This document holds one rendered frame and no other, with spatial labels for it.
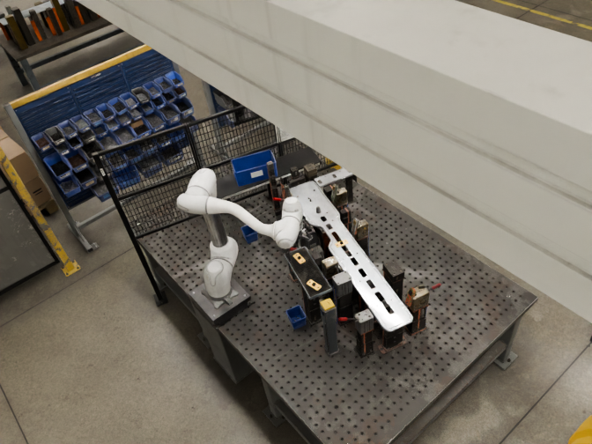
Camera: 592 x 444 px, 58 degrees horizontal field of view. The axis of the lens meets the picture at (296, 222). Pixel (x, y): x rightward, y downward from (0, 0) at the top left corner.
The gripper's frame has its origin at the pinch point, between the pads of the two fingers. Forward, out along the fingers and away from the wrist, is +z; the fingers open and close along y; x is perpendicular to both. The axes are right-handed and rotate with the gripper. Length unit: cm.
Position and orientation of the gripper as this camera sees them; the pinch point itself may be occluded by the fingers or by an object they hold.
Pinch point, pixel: (298, 252)
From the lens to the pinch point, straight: 314.4
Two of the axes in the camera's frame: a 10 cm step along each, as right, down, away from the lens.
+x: -5.5, -5.5, 6.3
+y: 8.3, -4.5, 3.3
